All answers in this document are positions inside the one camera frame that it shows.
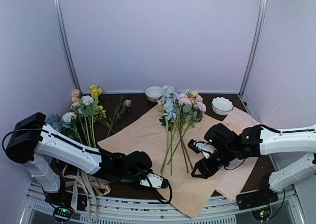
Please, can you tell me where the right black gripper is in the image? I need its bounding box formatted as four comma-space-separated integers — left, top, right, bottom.
191, 146, 237, 180

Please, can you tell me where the tan kraft paper sheet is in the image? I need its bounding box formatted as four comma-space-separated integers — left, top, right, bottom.
98, 106, 229, 218

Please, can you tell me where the yellow fake flower stem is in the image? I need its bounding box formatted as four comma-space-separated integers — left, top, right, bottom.
167, 90, 200, 175

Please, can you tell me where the pink carnation fake flower stem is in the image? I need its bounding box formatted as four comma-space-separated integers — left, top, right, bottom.
170, 92, 207, 177

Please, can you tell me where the blue fake flower stem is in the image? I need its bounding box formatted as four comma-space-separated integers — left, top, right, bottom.
158, 85, 177, 175

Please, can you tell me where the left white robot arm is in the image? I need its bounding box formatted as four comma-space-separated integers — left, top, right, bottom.
2, 112, 161, 187

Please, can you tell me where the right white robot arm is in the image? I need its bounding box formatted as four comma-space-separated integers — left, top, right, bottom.
188, 123, 316, 205

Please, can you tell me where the bunch of fake flowers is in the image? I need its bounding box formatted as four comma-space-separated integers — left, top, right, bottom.
46, 84, 114, 148

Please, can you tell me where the pink wrapping paper sheet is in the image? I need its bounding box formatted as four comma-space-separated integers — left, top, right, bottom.
215, 108, 259, 201

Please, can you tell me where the beige printed ribbon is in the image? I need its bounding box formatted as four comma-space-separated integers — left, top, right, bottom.
62, 165, 111, 224

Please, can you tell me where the white scalloped dish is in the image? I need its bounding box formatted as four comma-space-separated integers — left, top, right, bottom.
211, 97, 234, 116

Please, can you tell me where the single pink bud stem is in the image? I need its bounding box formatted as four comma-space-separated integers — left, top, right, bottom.
106, 96, 132, 138

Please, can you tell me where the white patterned ceramic bowl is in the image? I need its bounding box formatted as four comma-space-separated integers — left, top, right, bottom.
145, 86, 163, 103

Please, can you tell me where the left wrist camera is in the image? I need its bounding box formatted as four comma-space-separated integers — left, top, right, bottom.
140, 173, 169, 188

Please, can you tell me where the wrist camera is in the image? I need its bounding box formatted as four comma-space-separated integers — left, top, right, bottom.
140, 173, 169, 188
188, 139, 216, 159

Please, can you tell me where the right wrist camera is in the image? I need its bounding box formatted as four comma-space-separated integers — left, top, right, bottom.
188, 139, 216, 159

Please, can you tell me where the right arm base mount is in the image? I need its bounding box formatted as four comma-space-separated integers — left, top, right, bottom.
236, 190, 278, 222

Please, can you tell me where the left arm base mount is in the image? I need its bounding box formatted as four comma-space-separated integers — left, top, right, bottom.
44, 192, 87, 224

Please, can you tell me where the right aluminium frame post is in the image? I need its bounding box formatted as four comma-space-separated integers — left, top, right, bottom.
239, 0, 268, 98

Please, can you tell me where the aluminium frame post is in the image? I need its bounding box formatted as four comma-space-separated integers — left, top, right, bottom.
239, 0, 268, 98
53, 0, 81, 91

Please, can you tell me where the left aluminium frame post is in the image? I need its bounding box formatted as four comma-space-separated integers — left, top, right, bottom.
53, 0, 81, 91

